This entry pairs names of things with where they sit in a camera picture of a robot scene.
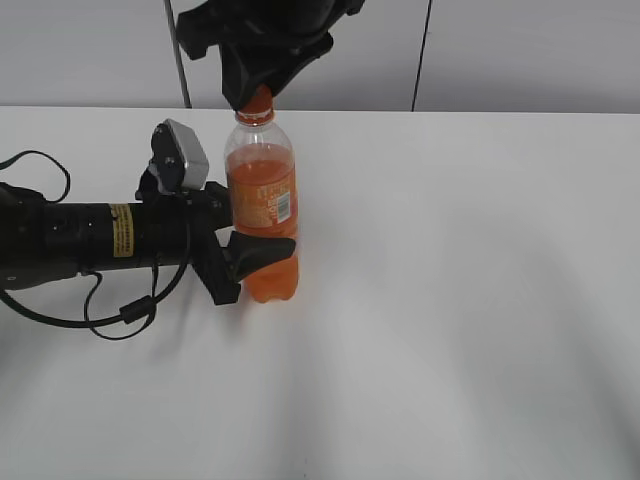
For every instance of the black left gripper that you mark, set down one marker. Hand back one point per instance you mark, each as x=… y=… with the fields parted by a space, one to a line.
x=170 y=229

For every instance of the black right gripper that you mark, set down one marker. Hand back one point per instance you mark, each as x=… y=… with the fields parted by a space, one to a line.
x=301 y=26

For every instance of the orange bottle cap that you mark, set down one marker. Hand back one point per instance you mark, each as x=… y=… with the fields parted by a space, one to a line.
x=261 y=103

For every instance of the orange drink plastic bottle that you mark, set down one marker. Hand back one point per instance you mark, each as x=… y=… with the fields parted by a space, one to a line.
x=261 y=177

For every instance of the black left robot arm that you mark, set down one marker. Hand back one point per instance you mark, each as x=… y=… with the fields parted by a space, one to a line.
x=43 y=242

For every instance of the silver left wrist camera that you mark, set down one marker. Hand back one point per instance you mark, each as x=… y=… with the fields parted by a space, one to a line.
x=178 y=161

